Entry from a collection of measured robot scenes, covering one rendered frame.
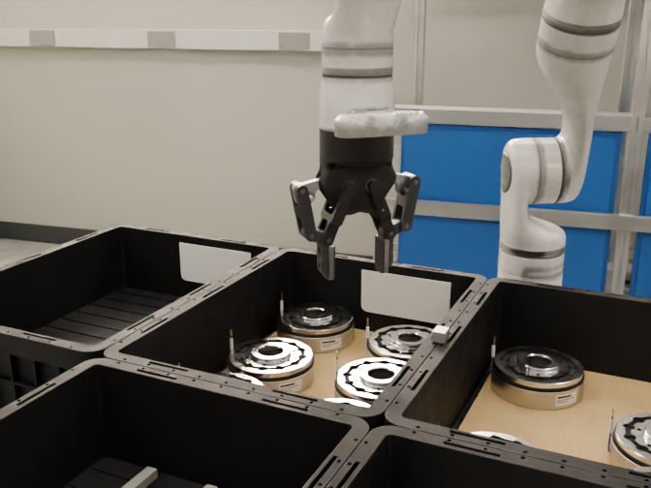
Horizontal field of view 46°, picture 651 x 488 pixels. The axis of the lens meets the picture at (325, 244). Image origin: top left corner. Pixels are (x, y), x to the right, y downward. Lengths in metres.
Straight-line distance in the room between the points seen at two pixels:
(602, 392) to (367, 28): 0.50
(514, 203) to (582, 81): 0.19
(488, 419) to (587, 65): 0.43
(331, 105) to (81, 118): 3.58
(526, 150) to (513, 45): 2.44
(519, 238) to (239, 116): 2.86
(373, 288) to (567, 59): 0.38
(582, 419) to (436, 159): 1.88
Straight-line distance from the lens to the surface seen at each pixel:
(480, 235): 2.73
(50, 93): 4.37
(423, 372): 0.74
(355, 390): 0.84
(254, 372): 0.89
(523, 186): 1.06
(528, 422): 0.88
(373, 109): 0.74
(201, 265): 1.17
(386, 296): 1.04
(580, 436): 0.87
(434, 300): 1.02
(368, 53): 0.74
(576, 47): 0.97
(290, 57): 3.71
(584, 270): 2.75
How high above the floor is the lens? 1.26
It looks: 17 degrees down
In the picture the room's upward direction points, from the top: straight up
